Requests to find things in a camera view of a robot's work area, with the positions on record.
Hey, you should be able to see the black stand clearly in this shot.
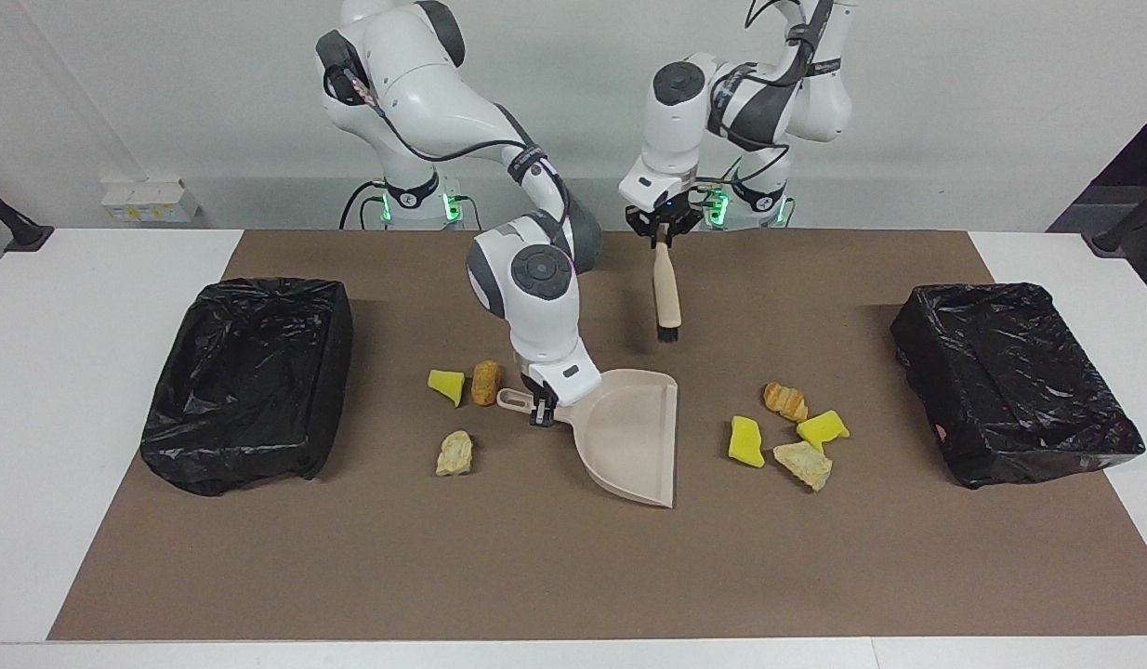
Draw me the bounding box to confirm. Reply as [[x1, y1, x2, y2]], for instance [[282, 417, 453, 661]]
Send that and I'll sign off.
[[1091, 181, 1147, 256], [0, 178, 54, 253]]

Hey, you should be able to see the brown table mat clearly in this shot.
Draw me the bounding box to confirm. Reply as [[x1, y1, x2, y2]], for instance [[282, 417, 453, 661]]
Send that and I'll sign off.
[[48, 230, 1147, 642]]

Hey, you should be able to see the notched yellow sponge piece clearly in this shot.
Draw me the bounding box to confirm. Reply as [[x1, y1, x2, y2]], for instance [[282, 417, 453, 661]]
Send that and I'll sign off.
[[796, 410, 851, 453]]

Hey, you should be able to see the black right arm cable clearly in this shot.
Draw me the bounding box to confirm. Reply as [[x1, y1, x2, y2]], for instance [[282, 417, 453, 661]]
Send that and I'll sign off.
[[336, 65, 574, 243]]

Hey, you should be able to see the beige plastic dustpan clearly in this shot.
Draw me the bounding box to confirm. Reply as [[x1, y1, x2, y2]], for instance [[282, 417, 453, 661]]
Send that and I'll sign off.
[[496, 369, 679, 509]]

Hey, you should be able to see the small torn croissant piece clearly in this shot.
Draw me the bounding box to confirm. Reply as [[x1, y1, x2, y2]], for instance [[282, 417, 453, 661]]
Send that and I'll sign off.
[[435, 429, 475, 478]]

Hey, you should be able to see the black bagged bin pink mark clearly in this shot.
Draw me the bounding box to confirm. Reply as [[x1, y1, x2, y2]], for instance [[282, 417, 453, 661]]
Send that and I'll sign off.
[[890, 282, 1147, 491]]

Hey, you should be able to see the white wall power strip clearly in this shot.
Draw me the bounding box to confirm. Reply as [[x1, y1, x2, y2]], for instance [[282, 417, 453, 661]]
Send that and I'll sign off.
[[101, 178, 201, 224]]

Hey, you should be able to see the orange striped toy croissant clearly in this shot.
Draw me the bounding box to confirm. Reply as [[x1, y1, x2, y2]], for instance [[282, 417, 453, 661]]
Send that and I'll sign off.
[[763, 381, 810, 424]]

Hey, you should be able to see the beige hand brush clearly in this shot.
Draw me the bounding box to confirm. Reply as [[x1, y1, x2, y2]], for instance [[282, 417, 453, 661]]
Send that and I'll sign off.
[[652, 223, 683, 343]]

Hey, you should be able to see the pale torn bread chunk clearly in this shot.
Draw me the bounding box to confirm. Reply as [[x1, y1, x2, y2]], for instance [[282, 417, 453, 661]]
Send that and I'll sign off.
[[772, 440, 834, 492]]

